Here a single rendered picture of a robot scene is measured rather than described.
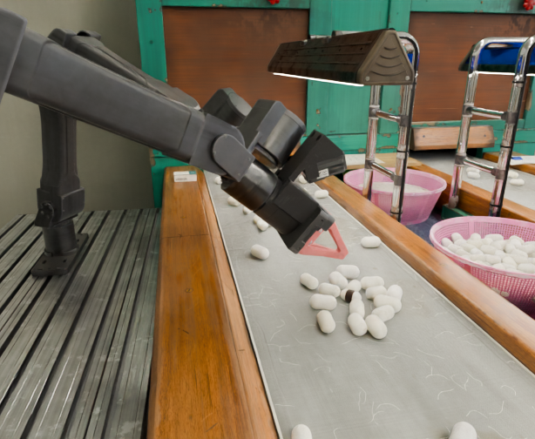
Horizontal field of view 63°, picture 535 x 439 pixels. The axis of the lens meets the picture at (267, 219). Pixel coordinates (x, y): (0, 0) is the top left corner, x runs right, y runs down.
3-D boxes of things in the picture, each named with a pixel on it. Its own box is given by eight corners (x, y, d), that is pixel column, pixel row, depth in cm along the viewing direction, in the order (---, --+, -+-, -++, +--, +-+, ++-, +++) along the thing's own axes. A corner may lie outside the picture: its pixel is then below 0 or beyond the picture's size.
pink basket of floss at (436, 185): (423, 238, 104) (428, 199, 101) (324, 215, 119) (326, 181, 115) (453, 208, 124) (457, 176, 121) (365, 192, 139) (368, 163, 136)
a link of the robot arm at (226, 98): (263, 115, 76) (217, 63, 76) (245, 121, 69) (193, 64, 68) (221, 158, 81) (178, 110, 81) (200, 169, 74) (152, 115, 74)
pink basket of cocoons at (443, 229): (535, 351, 64) (549, 293, 60) (394, 278, 85) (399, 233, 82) (615, 300, 77) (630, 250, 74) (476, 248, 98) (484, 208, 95)
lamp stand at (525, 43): (490, 248, 98) (531, 31, 83) (439, 218, 117) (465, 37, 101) (562, 241, 102) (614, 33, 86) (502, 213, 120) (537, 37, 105)
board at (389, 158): (318, 171, 128) (318, 166, 128) (304, 160, 142) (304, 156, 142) (421, 165, 135) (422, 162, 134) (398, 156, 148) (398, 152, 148)
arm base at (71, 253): (84, 205, 103) (53, 206, 102) (61, 237, 85) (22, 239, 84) (89, 236, 106) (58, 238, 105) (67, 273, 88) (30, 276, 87)
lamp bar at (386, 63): (360, 85, 59) (363, 27, 56) (267, 72, 116) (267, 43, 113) (414, 84, 60) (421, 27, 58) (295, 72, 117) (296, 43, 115)
